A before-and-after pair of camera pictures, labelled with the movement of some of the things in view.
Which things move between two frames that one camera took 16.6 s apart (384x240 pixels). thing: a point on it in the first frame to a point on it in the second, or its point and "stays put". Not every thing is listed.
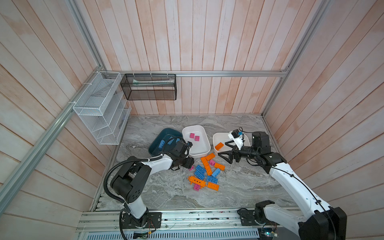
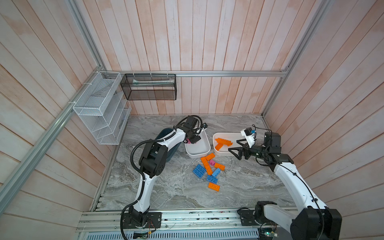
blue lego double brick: x=200 y=172 stays put
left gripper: x=190 y=162 to x=195 y=139
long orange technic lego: x=196 y=180 to x=223 y=141
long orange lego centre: x=206 y=163 stays put
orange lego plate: x=219 y=146 stays put
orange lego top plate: x=210 y=156 stays put
